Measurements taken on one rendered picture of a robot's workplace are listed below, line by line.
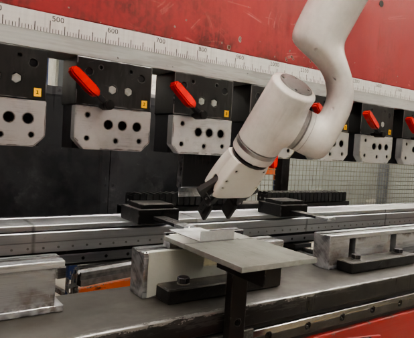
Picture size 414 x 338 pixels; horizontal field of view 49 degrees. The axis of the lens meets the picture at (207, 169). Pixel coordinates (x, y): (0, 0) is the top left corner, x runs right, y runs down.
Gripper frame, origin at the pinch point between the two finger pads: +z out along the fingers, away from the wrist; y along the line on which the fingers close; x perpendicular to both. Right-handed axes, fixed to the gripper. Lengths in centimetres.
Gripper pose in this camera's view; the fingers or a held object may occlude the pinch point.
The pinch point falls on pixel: (216, 208)
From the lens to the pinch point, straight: 95.0
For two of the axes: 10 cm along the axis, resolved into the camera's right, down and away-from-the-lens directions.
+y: -8.2, -0.2, -5.7
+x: 3.9, 7.0, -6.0
